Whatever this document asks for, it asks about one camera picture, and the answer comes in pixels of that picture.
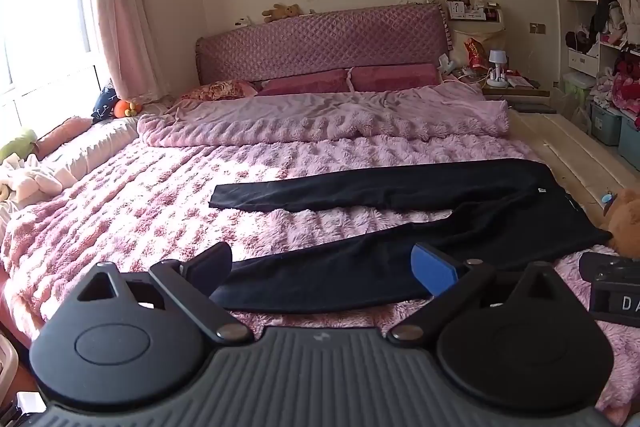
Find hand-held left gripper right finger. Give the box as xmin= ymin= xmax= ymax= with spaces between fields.
xmin=387 ymin=243 xmax=566 ymax=348

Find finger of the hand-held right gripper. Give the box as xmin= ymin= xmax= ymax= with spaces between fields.
xmin=579 ymin=252 xmax=640 ymax=280

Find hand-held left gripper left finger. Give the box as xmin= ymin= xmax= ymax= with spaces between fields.
xmin=77 ymin=241 xmax=255 ymax=348

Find black pants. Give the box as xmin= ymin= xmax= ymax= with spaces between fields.
xmin=209 ymin=158 xmax=613 ymax=314

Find large brown teddy bear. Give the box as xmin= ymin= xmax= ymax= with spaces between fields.
xmin=599 ymin=188 xmax=640 ymax=259

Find pink fluffy bed blanket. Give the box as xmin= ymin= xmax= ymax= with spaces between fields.
xmin=0 ymin=127 xmax=640 ymax=413

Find green translucent storage bin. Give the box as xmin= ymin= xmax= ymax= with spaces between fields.
xmin=562 ymin=72 xmax=597 ymax=134

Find folded pink fluffy duvet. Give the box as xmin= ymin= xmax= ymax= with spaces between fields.
xmin=137 ymin=84 xmax=511 ymax=145

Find red floral pillow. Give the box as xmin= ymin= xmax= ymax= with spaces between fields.
xmin=179 ymin=80 xmax=259 ymax=102

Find orange plush toy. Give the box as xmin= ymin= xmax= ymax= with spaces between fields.
xmin=113 ymin=98 xmax=144 ymax=119

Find pile of red pink clothes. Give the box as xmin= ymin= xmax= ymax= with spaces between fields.
xmin=590 ymin=51 xmax=640 ymax=128

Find wooden nightstand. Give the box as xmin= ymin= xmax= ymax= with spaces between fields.
xmin=479 ymin=74 xmax=552 ymax=102

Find navy patterned cushion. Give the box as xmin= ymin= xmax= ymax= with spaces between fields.
xmin=91 ymin=79 xmax=119 ymax=124

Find white plush toy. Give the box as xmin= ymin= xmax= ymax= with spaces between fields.
xmin=0 ymin=153 xmax=79 ymax=204

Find pink bolster pillow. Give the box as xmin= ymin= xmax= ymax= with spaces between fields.
xmin=34 ymin=115 xmax=96 ymax=158

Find white drawer box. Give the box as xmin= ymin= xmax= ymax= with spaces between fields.
xmin=567 ymin=47 xmax=601 ymax=76

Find white table lamp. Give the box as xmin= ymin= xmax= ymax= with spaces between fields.
xmin=487 ymin=50 xmax=509 ymax=88

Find red snack bag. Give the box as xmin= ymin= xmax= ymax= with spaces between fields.
xmin=462 ymin=37 xmax=489 ymax=71

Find green plush toy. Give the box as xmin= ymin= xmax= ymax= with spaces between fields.
xmin=0 ymin=129 xmax=39 ymax=164

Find cream cushion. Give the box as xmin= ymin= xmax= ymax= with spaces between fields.
xmin=449 ymin=20 xmax=507 ymax=68

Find purple quilted headboard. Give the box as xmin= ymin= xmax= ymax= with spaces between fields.
xmin=195 ymin=2 xmax=453 ymax=86

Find small brown teddy bear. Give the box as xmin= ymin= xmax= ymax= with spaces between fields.
xmin=262 ymin=3 xmax=302 ymax=22

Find pink curtain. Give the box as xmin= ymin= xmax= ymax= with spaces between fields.
xmin=89 ymin=0 xmax=175 ymax=102

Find window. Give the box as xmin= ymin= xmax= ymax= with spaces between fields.
xmin=0 ymin=0 xmax=110 ymax=130

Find white wall shelf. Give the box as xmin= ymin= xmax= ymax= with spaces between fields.
xmin=445 ymin=0 xmax=507 ymax=26

